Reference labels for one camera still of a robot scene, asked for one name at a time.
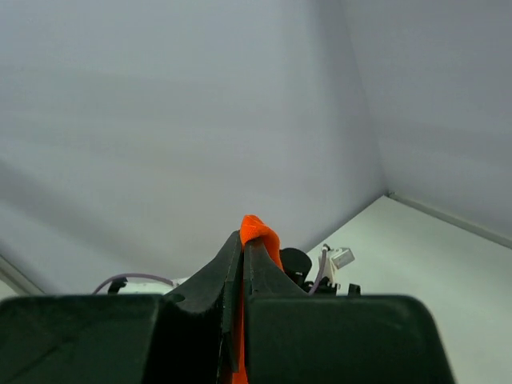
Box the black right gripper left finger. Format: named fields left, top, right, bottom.
left=1, top=232, right=242, bottom=383

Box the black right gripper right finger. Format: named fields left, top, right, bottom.
left=243, top=240, right=454, bottom=383

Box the orange t-shirt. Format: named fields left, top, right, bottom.
left=224, top=214, right=284, bottom=384

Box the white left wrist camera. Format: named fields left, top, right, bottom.
left=319, top=246, right=355, bottom=280

